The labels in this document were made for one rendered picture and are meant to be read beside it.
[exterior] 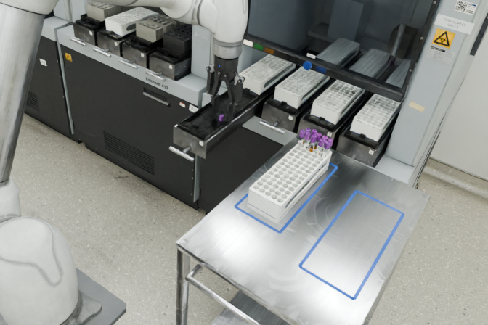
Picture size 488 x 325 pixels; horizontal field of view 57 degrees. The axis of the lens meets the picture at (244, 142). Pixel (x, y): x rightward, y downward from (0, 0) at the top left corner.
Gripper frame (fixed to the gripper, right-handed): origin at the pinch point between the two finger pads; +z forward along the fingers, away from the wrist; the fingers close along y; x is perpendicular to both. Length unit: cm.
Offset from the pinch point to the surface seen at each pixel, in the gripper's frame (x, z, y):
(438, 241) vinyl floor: -82, 86, -83
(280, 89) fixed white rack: -22.3, -1.4, -9.7
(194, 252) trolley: 51, 2, -28
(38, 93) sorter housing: -18, 57, 133
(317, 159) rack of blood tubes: 7.9, -3.4, -38.5
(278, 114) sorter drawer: -18.6, 6.7, -12.2
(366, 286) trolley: 36, 3, -65
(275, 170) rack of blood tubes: 19.2, -2.6, -31.0
